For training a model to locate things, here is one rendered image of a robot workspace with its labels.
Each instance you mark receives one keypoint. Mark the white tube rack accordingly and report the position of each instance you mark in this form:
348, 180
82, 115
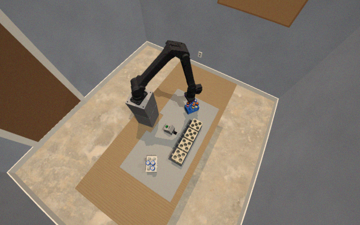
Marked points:
148, 167

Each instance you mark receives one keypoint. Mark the grey flat mat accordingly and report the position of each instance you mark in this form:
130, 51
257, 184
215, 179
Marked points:
169, 175

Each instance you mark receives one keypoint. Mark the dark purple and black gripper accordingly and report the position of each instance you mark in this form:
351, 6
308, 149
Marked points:
189, 97

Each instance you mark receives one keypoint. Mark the blue tube rack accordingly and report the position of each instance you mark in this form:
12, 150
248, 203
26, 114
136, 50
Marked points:
189, 109

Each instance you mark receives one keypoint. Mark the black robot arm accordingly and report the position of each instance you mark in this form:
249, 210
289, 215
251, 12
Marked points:
171, 50

